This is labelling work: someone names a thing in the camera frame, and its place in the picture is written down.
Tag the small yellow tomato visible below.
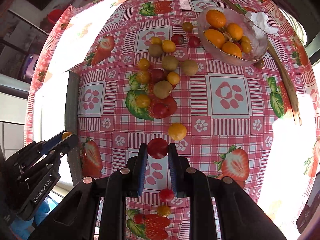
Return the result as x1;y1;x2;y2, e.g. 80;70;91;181
157;205;171;217
62;131;72;140

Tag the small red tomato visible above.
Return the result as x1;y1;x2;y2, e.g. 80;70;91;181
159;189;175;202

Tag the orange kumquat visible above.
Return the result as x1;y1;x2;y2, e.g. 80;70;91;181
206;9;226;29

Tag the red plastic chair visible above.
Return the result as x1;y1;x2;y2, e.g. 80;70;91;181
40;9;63;33

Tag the white crumpled tissue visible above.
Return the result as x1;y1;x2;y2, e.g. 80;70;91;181
245;11;279;36

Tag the red cherry tomato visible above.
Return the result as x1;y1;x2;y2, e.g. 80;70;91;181
147;138;168;159

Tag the glass fruit bowl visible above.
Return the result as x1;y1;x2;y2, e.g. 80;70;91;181
197;7;268;67

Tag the wooden stick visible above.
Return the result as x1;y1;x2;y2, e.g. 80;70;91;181
221;0;302;125

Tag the brown kiwi berry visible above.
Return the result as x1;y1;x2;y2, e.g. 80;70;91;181
153;80;172;99

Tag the yellow cherry tomato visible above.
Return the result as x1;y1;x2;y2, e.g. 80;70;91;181
168;123;187;141

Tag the pink strawberry tablecloth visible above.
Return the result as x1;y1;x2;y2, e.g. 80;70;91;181
24;0;319;239

